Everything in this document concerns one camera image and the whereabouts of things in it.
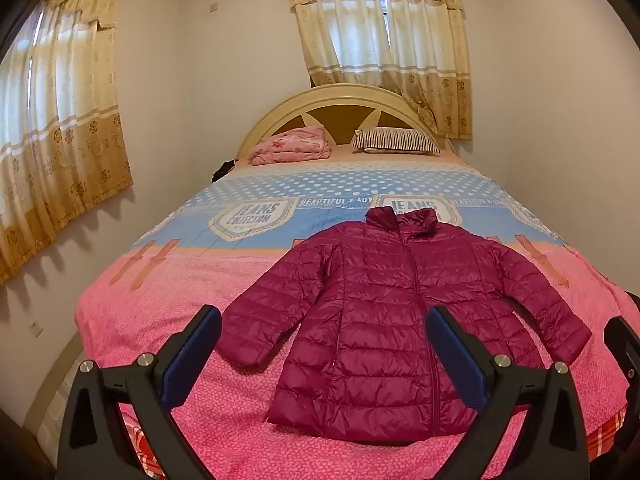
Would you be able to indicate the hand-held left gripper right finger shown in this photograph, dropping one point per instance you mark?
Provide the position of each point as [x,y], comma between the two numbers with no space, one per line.
[457,355]

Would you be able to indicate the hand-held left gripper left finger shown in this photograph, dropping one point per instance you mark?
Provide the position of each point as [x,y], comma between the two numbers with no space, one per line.
[192,355]

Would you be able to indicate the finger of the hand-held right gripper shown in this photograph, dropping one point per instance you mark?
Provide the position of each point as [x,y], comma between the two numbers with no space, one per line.
[624,350]

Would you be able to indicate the magenta quilted puffer jacket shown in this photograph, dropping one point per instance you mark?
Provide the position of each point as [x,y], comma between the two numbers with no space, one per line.
[380,320]

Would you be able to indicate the bed with pink-blue cover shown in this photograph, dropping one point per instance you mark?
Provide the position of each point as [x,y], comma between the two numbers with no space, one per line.
[175,285]

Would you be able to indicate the red plaid bed sheet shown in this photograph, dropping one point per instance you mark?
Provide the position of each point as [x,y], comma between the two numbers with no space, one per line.
[602,440]

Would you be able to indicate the dark cloth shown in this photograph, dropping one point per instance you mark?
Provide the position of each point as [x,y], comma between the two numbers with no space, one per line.
[224,170]

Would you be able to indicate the striped pillow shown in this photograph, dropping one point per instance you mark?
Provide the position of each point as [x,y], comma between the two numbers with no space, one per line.
[395,140]

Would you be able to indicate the pink folded floral blanket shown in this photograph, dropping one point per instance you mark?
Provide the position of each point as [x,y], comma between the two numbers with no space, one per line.
[290,147]

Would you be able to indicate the wide beige patterned curtain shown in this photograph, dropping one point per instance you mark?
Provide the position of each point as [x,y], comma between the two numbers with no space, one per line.
[65,135]

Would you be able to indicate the cream wooden bed headboard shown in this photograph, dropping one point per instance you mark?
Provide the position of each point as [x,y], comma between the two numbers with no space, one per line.
[280,110]

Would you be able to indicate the beige patterned curtain with valance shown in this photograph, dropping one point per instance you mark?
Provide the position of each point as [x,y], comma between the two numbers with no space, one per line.
[380,45]

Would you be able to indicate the white wall socket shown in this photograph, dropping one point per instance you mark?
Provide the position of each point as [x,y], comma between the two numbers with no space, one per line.
[35,329]

